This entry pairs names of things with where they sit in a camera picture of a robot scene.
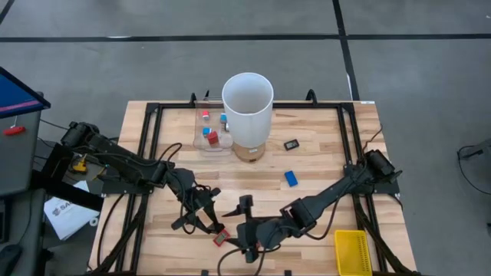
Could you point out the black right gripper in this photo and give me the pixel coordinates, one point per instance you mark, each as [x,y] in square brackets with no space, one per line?
[261,234]

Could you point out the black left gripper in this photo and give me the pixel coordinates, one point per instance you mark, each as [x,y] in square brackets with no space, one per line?
[197,199]

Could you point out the red digital clock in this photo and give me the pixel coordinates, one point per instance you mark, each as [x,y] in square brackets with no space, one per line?
[220,238]

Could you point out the small blue rectangular block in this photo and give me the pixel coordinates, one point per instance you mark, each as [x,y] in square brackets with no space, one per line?
[291,178]

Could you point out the red cube USB charger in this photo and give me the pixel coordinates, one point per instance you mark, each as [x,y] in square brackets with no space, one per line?
[213,138]

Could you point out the blue white USB charger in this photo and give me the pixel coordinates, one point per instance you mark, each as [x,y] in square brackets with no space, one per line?
[207,131]
[223,118]

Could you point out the small black digital clock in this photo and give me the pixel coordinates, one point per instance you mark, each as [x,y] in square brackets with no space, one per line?
[291,144]

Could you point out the small red white charger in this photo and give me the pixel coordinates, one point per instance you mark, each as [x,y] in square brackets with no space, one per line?
[206,115]

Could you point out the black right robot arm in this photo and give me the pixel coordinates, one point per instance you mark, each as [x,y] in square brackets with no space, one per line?
[330,195]

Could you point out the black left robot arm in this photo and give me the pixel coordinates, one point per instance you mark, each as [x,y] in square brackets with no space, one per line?
[126,168]

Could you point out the clear plastic bin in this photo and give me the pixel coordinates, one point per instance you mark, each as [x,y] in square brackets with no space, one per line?
[199,122]

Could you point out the white table lamp wooden base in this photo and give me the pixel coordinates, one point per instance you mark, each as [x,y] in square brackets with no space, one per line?
[247,115]

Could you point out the yellow plastic basket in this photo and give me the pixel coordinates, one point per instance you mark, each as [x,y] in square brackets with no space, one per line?
[353,253]

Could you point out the white paper box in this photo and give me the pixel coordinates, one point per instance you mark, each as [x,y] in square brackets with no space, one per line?
[69,214]

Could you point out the yellow tool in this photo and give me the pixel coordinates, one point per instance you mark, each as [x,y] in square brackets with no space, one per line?
[80,165]

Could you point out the grey cabinet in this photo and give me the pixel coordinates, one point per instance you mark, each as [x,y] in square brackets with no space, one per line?
[19,161]

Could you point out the monitor with blue screen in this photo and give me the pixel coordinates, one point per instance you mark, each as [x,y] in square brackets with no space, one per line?
[15,96]

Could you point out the black aluminium table frame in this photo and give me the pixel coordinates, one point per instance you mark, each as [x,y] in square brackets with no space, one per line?
[176,106]

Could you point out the black frame clamp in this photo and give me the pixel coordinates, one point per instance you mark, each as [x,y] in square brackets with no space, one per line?
[311,96]
[193,99]

